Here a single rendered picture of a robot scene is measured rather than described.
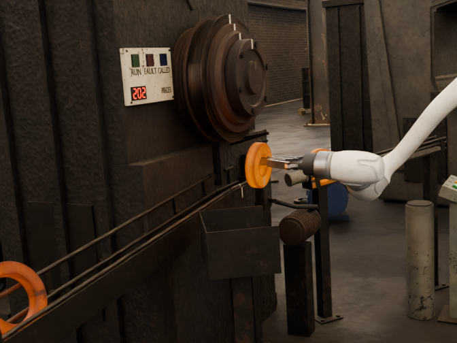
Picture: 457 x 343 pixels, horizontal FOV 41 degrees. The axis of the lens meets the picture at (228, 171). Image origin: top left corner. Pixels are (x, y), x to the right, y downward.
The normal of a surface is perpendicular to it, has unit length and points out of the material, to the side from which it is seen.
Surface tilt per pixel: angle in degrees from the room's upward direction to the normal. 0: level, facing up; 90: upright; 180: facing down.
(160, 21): 90
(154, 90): 90
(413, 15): 90
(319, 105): 90
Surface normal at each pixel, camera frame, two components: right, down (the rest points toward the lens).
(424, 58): -0.67, 0.17
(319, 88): -0.47, 0.18
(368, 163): -0.21, -0.29
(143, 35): 0.88, 0.02
